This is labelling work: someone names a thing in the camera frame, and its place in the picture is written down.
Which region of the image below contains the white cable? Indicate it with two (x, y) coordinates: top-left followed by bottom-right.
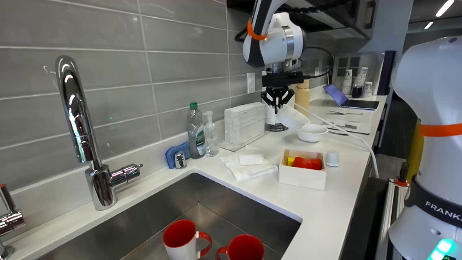
(293, 101), (382, 179)

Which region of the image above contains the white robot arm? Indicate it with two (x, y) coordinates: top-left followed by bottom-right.
(243, 0), (305, 111)

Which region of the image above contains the wooden box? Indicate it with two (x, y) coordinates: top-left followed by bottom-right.
(278, 149), (327, 189)

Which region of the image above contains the yellow block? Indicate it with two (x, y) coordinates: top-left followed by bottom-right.
(286, 156), (295, 166)

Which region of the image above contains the black paper towel holder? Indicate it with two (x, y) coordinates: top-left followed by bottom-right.
(266, 123), (289, 131)

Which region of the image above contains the stainless steel sink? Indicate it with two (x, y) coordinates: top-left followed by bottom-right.
(39, 173), (301, 260)

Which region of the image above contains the red white mug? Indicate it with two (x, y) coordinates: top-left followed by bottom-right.
(216, 234), (265, 260)
(162, 220), (213, 260)

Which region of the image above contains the green dish soap bottle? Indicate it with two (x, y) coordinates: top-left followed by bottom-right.
(188, 101), (207, 159)

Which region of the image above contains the cardboard tube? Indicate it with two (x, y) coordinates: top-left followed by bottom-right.
(295, 79), (311, 113)

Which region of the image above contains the small translucent plastic cup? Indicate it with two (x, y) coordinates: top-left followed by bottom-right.
(325, 150), (340, 168)

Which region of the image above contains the paper towel roll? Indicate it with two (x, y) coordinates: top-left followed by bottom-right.
(266, 105), (309, 129)

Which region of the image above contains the white cloth on counter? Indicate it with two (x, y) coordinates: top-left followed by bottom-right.
(221, 153), (278, 182)

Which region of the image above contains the chrome kitchen faucet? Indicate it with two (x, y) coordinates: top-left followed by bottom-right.
(57, 55), (142, 211)

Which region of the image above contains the stack of folded napkins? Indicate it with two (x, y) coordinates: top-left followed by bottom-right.
(224, 103), (266, 146)

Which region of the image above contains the small white bowl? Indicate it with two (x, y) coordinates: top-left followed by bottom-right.
(298, 123), (328, 143)

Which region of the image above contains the blue laptop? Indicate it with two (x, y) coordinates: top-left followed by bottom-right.
(322, 84), (382, 110)

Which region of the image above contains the clear soap dispenser bottle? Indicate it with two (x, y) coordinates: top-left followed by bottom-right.
(204, 111), (218, 157)

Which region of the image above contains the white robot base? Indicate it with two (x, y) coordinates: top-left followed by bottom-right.
(389, 36), (462, 260)

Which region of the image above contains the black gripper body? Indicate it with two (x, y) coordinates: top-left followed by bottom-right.
(262, 69), (304, 92)

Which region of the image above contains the blue sponge holder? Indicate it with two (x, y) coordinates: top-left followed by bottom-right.
(165, 142), (191, 169)

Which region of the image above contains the small chrome tap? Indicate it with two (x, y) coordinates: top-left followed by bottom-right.
(0, 183), (25, 260)

